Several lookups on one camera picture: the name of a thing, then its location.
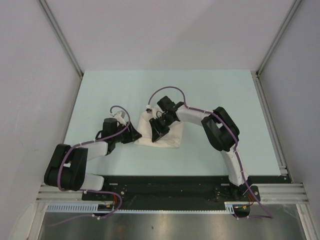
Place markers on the white cloth napkin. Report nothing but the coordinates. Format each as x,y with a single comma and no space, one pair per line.
171,140

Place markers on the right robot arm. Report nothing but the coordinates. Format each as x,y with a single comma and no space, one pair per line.
221,132

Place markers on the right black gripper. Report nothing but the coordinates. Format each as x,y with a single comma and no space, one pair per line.
158,131

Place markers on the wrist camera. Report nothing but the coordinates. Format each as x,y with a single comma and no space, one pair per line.
151,109
120,117

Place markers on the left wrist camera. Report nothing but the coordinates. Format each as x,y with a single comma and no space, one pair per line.
120,117

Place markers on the aluminium frame rail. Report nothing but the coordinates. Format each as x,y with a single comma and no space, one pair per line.
48,193

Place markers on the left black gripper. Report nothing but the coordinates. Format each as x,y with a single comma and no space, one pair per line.
132,135

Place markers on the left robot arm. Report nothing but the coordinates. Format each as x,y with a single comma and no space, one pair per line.
67,167

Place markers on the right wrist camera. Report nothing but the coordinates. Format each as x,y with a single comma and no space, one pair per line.
151,109

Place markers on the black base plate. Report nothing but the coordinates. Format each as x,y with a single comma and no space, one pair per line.
167,193

